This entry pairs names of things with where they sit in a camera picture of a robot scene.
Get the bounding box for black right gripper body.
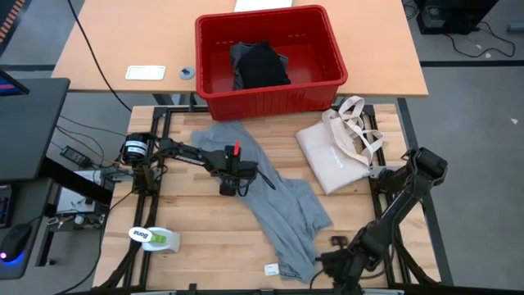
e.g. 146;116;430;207
318;247;364;295

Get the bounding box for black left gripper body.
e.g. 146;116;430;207
211;149;260;185

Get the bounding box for grey t-shirt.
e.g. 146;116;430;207
190;120;334;285

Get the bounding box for red plastic laundry bin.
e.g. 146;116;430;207
193;4;350;121

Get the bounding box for beige canvas tote bag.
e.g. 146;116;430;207
295;94;386;196

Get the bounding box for black garment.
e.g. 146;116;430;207
237;40;293;89

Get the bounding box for dark grey garment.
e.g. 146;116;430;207
228;41;290;92

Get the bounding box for white flat rectangular device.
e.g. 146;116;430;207
124;64;167;82

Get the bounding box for white paper sheet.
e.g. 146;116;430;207
233;0;295;13

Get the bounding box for black power adapter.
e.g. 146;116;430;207
59;145;91;167

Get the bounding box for white electronics board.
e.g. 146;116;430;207
54;170;114;230

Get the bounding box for tan wooden desk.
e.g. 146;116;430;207
51;0;429;98

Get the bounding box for black side desk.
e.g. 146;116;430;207
0;77;71;182

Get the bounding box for black keyboard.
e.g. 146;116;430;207
0;184;16;229

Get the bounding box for black computer mouse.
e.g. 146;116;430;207
0;222;34;264

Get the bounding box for monitor with coloured screen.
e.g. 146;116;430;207
0;68;30;98

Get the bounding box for black computer tower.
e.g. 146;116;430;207
415;0;499;35

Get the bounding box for black device with orange stripes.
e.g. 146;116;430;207
0;0;26;44

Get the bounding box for black aluminium table frame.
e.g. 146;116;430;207
92;104;442;295

